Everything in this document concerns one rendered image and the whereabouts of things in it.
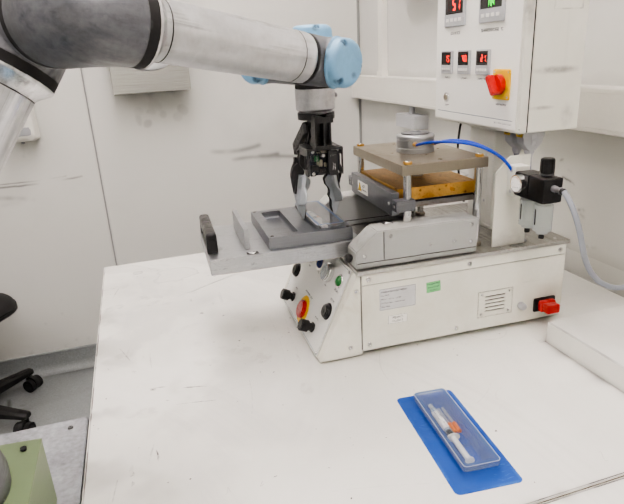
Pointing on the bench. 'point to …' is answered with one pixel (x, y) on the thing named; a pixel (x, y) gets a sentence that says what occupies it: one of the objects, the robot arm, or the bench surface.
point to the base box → (444, 300)
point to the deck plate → (463, 253)
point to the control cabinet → (509, 87)
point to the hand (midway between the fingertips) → (317, 210)
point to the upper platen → (427, 186)
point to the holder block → (294, 229)
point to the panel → (317, 297)
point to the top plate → (423, 154)
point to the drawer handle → (208, 234)
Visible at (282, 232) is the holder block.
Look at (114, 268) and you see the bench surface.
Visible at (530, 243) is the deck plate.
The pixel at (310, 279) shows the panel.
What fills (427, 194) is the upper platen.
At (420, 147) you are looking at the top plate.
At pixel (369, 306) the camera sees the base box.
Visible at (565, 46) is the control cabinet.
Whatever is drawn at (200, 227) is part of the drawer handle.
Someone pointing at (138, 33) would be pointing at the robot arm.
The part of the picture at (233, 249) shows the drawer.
